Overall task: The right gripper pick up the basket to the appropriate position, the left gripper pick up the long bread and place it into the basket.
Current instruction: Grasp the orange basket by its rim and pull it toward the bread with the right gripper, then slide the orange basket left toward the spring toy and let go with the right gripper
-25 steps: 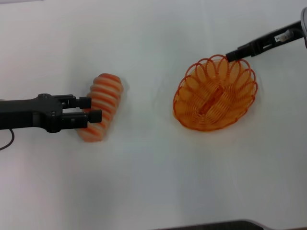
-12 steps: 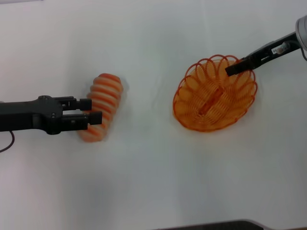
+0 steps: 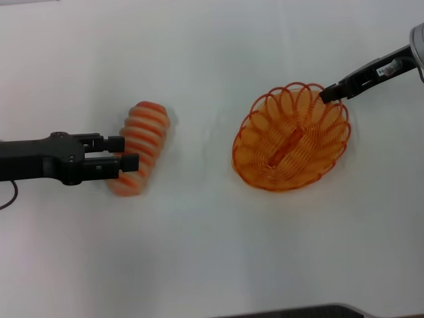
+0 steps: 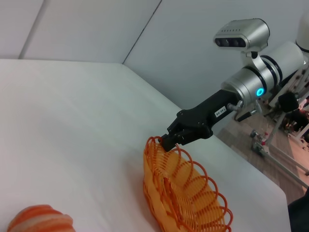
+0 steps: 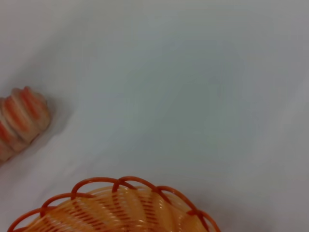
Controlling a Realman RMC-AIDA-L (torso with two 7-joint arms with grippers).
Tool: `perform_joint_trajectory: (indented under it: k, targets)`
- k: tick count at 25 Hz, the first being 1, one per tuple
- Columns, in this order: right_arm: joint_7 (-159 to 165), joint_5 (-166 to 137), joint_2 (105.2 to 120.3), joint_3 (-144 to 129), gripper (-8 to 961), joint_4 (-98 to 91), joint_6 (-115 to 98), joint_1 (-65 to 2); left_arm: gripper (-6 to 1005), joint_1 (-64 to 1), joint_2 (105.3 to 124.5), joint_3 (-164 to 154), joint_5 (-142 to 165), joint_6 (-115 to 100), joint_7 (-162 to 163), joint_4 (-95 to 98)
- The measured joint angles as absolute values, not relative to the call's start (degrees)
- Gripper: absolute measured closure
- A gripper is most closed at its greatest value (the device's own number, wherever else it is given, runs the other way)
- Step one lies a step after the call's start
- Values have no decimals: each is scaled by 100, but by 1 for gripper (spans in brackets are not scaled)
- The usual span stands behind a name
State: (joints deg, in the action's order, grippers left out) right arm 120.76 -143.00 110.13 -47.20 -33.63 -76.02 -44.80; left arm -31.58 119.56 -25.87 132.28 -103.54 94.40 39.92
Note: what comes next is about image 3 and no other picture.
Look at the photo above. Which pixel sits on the orange striped bread loaf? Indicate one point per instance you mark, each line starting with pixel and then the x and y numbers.
pixel 147 132

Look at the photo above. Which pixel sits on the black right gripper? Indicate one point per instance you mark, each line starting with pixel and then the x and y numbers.
pixel 367 77

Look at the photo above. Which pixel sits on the dark robot torso edge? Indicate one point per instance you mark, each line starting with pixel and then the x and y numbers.
pixel 314 313

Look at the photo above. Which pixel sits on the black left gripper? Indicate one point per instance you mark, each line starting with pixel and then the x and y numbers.
pixel 36 160

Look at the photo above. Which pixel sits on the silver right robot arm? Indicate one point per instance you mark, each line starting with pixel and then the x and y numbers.
pixel 419 43

